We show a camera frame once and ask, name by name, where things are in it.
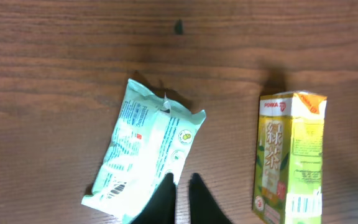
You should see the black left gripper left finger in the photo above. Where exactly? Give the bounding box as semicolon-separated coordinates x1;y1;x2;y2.
131;173;177;224

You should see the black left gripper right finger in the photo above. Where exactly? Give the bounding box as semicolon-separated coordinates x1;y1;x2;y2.
188;173;232;224

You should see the green tea drink carton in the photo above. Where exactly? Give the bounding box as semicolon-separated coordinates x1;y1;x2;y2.
252;91;327;224

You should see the mint wet wipes pack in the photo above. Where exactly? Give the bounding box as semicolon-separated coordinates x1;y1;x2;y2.
81;79;206;223

